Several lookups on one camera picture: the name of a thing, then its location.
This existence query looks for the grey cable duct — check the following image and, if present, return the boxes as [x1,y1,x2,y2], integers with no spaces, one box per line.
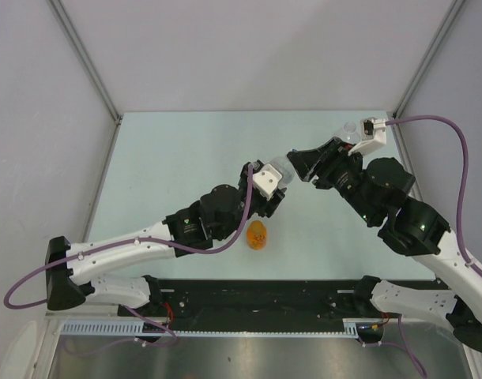
[62,319,363,339]

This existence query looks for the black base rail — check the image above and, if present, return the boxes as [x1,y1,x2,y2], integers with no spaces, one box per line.
[136,280,397,333]

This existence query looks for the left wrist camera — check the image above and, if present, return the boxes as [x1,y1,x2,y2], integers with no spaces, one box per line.
[253,163,281,200]

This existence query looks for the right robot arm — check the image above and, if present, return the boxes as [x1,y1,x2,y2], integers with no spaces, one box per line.
[287,137,482,353]

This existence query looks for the purple cable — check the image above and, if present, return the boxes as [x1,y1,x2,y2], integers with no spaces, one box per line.
[385,114,482,289]
[3,163,254,309]

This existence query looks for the clear bottle blue cap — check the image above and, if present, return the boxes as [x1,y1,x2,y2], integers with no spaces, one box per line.
[269,156,296,190]

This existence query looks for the large clear bottle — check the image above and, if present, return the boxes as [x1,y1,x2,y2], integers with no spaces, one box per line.
[336,122,361,144]

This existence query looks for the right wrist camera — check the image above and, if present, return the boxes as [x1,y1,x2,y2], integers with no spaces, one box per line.
[348,118,388,156]

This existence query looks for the aluminium frame post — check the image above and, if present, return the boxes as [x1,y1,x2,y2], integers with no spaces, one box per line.
[389,0,469,118]
[46,0,122,125]

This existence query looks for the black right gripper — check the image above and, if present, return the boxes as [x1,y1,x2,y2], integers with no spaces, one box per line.
[286,137,379,224]

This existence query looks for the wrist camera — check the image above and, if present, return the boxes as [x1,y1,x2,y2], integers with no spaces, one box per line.
[253,163,281,200]
[348,118,388,156]

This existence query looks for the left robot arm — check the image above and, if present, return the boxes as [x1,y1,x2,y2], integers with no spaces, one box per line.
[45,159,295,316]

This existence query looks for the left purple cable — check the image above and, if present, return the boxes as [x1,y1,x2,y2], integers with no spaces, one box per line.
[3,163,254,309]

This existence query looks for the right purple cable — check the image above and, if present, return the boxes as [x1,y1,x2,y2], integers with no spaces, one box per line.
[385,114,482,289]

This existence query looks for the left aluminium frame post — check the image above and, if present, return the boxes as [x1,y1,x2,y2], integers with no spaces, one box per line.
[46,0,122,125]

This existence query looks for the right aluminium frame post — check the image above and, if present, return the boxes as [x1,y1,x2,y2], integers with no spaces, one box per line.
[389,0,469,118]

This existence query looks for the orange juice bottle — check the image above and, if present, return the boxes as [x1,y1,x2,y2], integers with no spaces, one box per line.
[246,220,268,250]

